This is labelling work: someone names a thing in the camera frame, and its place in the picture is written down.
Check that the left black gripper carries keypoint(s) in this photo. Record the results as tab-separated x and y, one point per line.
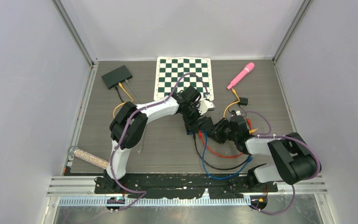
191	122

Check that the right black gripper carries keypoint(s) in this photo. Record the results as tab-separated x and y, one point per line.
217	132

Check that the black power adapter with cord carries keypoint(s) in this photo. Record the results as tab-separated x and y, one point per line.
242	102

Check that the ribbed black network switch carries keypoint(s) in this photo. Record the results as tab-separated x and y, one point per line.
200	124

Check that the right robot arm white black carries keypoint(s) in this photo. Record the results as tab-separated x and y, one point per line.
293	160

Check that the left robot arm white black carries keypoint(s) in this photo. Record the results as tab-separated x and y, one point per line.
129	125

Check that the green white chessboard mat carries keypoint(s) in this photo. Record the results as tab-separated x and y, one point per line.
183	72

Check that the pink cylindrical device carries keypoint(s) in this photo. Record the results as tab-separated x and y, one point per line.
247	69

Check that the glitter filled clear tube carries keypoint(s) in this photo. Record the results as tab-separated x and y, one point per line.
75	151

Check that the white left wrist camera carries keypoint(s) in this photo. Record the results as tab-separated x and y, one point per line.
205	106

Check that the flat black network switch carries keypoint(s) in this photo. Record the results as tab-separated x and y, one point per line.
117	76

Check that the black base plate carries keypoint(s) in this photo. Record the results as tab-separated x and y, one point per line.
182	186

